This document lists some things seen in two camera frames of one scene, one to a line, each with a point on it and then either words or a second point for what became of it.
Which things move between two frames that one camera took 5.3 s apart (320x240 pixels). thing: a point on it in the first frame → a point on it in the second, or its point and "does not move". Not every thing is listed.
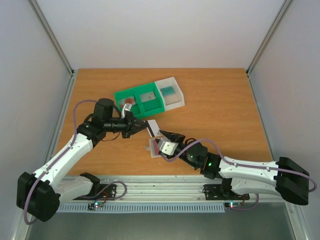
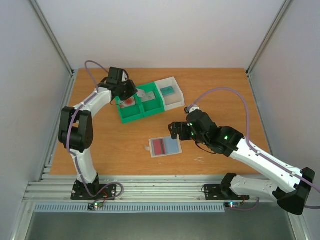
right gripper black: [175, 141] → [179, 130]
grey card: [147, 96] does not move
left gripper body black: [118, 125] → [127, 92]
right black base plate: [214, 192] does not move
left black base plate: [110, 193] does not move
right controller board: [232, 204] does not move
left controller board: [96, 204] does not move
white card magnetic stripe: [153, 128] → [141, 93]
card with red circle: [130, 100] does not move
